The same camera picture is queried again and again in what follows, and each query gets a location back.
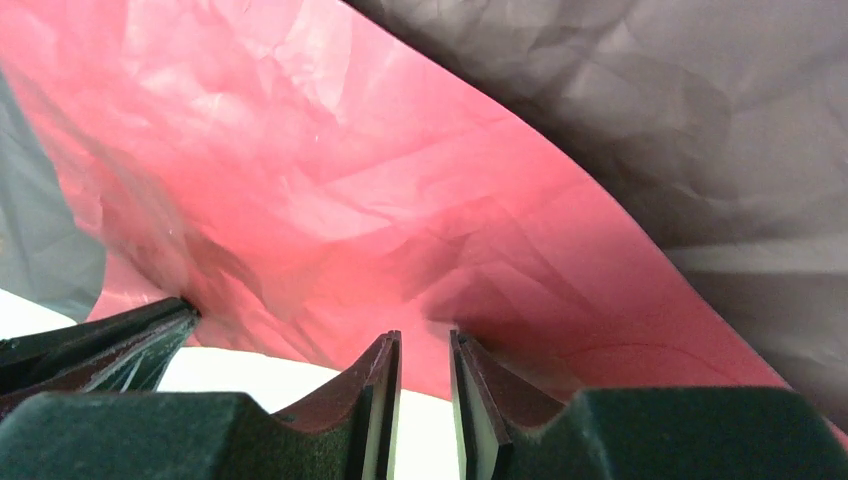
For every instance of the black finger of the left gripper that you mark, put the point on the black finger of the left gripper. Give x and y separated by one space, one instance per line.
129 351

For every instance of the dark red wrapping paper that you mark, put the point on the dark red wrapping paper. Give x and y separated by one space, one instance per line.
615 192

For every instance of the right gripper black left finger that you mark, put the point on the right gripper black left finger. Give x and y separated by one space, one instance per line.
341 430

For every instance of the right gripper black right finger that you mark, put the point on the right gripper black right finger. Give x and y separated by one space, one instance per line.
509 429

